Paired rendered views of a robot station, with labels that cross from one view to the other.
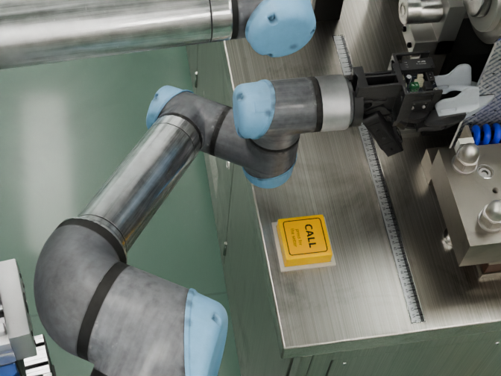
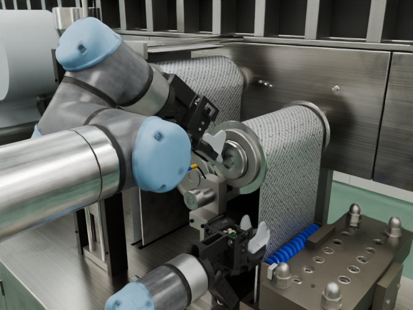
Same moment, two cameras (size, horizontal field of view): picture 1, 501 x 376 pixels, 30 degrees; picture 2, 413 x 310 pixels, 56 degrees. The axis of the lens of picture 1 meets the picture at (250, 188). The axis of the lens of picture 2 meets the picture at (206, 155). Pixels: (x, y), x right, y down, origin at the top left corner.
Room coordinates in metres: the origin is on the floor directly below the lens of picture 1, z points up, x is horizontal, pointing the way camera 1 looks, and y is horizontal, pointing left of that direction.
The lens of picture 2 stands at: (0.33, 0.15, 1.52)
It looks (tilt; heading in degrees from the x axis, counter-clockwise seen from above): 20 degrees down; 328
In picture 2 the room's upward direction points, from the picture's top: straight up
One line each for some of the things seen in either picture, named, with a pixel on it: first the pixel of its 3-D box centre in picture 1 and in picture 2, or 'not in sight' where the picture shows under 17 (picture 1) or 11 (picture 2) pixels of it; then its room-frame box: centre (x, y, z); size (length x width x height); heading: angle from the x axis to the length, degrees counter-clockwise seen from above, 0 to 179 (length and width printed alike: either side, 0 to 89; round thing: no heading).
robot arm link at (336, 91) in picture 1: (332, 101); (184, 277); (0.79, -0.10, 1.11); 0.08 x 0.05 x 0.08; 16
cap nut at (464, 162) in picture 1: (468, 155); (282, 272); (0.77, -0.30, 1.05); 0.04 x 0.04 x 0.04
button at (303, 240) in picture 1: (303, 240); not in sight; (0.68, -0.09, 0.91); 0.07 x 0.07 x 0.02; 16
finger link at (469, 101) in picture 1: (467, 98); (260, 234); (0.82, -0.28, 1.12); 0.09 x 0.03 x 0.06; 104
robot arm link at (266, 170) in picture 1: (259, 145); not in sight; (0.77, -0.01, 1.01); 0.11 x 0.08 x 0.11; 74
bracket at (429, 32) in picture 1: (416, 66); (207, 246); (0.92, -0.22, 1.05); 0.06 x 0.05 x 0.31; 106
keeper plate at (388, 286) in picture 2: not in sight; (387, 296); (0.69, -0.51, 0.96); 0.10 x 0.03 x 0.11; 106
